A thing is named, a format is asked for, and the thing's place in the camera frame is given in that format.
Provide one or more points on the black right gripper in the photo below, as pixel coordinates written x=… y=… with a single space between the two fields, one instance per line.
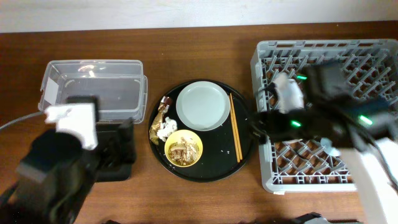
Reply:
x=262 y=126

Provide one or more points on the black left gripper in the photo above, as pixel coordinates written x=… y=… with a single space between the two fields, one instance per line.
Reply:
x=109 y=150

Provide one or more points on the wooden chopstick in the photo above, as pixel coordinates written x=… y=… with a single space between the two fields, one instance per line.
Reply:
x=233 y=128
x=237 y=133

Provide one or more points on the grey round plate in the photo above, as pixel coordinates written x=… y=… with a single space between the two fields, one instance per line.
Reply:
x=203 y=106

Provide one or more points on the light blue plastic cup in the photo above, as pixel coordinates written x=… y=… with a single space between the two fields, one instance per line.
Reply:
x=328 y=147

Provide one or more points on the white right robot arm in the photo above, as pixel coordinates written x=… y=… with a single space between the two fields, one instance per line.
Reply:
x=364 y=132

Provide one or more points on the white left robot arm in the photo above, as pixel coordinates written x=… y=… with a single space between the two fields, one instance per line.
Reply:
x=57 y=174

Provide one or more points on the grey plastic dishwasher rack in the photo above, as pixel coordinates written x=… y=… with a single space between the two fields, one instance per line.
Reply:
x=370 y=68

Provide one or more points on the black rectangular tray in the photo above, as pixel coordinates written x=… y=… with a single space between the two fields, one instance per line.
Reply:
x=118 y=174

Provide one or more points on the crumpled white tissue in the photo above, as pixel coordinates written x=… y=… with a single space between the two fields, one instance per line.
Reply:
x=168 y=127

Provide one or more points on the clear plastic bin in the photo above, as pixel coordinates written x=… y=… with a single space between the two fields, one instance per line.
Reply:
x=119 y=85

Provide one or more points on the yellow bowl with food scraps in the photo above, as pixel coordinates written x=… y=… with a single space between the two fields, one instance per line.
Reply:
x=183 y=148

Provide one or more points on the gold brown snack wrapper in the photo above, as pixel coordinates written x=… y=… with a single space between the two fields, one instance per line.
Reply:
x=158 y=120

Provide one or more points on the round black serving tray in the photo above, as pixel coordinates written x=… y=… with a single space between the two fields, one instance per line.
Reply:
x=218 y=160

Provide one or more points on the black object at bottom edge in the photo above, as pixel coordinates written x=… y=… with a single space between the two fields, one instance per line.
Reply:
x=310 y=218

